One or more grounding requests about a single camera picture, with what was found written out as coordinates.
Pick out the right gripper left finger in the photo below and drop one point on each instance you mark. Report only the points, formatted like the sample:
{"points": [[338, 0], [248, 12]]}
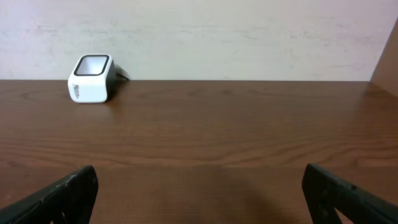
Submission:
{"points": [[68, 200]]}

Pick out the white barcode scanner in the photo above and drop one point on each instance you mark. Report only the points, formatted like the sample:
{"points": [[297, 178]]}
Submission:
{"points": [[93, 79]]}

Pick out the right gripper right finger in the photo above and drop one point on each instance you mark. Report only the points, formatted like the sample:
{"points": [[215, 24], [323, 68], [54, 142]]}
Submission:
{"points": [[326, 194]]}

